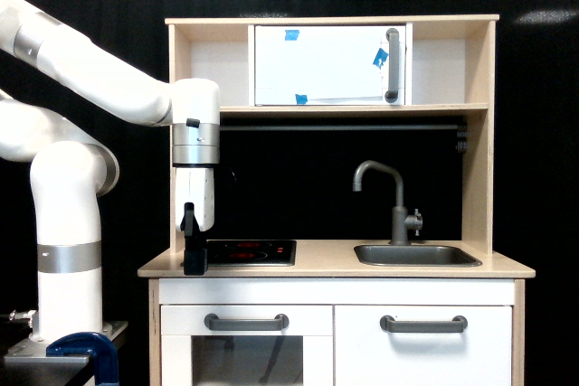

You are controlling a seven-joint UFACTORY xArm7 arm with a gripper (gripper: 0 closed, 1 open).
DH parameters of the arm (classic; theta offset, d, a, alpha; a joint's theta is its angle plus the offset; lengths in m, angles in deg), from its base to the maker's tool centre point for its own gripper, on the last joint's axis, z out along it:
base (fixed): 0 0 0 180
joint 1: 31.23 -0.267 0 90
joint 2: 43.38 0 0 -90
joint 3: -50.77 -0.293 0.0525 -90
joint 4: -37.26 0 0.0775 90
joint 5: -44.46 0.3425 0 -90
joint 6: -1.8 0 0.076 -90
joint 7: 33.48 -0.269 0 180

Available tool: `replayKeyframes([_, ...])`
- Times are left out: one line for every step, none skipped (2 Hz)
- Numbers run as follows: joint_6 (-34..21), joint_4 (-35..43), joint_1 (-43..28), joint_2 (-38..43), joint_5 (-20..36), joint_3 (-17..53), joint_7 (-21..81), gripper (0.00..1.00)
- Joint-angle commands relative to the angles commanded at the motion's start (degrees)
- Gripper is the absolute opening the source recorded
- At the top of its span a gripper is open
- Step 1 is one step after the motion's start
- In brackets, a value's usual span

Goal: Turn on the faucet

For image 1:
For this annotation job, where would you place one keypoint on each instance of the wooden toy kitchen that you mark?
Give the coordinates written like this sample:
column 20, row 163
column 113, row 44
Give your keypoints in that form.
column 459, row 48

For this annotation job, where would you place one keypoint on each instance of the black toy stovetop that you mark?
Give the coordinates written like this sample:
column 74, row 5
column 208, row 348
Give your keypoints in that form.
column 245, row 253

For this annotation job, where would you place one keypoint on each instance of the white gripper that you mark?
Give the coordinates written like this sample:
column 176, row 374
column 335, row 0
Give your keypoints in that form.
column 194, row 213

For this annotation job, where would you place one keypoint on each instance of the grey metal base plate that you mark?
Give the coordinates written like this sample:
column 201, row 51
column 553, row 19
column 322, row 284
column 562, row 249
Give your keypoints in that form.
column 33, row 349

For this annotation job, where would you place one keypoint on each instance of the white oven door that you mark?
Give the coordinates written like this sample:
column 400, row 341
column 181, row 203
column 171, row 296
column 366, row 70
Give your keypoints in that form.
column 301, row 354

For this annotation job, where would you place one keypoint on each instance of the white microwave door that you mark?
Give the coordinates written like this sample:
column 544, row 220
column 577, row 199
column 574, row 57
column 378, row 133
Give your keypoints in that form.
column 299, row 65

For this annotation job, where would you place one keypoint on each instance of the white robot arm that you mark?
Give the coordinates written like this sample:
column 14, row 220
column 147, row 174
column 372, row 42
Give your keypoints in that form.
column 70, row 170

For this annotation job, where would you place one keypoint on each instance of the grey sink basin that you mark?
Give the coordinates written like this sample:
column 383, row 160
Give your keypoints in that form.
column 413, row 255

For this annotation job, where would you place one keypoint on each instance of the grey oven door handle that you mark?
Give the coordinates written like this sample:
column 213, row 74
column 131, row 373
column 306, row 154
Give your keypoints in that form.
column 214, row 323

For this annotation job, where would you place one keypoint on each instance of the grey hanging rail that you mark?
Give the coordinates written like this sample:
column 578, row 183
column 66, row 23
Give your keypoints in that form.
column 336, row 127

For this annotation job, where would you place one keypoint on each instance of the blue C-clamp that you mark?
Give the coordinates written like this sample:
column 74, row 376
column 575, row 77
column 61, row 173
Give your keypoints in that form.
column 98, row 347

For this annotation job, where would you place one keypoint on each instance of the grey toy faucet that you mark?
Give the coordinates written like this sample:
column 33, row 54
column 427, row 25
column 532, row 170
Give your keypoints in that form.
column 402, row 221

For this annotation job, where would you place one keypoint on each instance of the white cabinet door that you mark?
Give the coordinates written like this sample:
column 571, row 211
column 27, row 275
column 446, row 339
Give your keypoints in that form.
column 367, row 355

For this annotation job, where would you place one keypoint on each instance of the grey microwave handle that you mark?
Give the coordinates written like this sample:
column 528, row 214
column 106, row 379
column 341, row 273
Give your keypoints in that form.
column 392, row 93

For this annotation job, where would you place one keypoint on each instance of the grey cabinet door handle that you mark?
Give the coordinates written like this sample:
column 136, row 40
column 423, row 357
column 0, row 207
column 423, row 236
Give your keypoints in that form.
column 457, row 325

